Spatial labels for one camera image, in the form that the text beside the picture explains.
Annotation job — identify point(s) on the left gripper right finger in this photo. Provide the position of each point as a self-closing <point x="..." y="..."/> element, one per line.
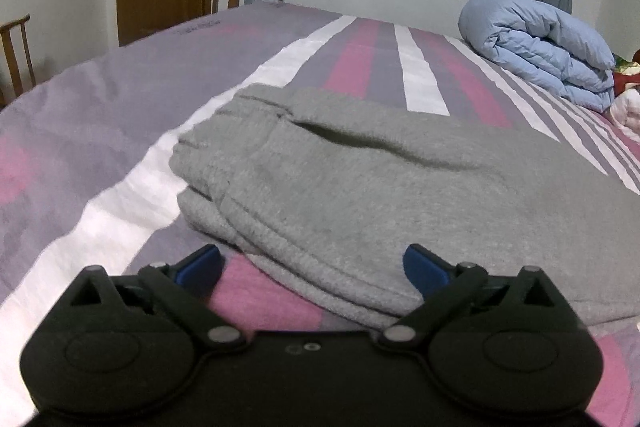
<point x="445" y="289"/>

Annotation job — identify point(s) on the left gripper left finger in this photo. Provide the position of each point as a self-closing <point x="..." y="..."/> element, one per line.
<point x="181" y="291"/>

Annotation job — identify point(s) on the grey pants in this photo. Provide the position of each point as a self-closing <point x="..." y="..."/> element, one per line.
<point x="324" y="193"/>

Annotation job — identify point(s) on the pink white folded blanket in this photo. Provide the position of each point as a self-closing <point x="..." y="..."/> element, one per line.
<point x="624" y="113"/>

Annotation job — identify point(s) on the light blue folded duvet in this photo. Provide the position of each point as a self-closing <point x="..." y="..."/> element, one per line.
<point x="543" y="45"/>

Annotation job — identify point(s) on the red folded cloth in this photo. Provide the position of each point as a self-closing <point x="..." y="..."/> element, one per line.
<point x="626" y="74"/>

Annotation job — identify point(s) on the wooden chair at left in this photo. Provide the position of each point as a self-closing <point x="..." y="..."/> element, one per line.
<point x="19" y="85"/>

